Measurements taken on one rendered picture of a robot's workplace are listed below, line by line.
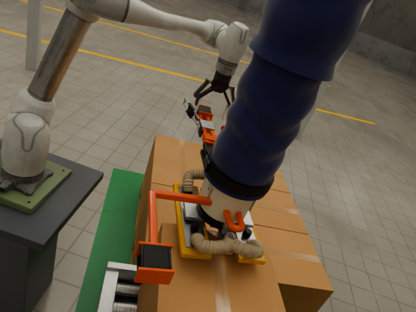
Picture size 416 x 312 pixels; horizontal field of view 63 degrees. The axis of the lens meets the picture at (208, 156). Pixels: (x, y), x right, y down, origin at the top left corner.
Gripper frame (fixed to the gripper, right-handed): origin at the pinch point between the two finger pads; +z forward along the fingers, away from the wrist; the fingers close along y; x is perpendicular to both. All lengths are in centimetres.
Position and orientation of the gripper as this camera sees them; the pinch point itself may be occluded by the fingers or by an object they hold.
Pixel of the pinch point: (209, 113)
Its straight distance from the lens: 158.8
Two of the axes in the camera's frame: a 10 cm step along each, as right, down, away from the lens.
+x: -1.3, -5.3, 8.3
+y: 9.4, 1.9, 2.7
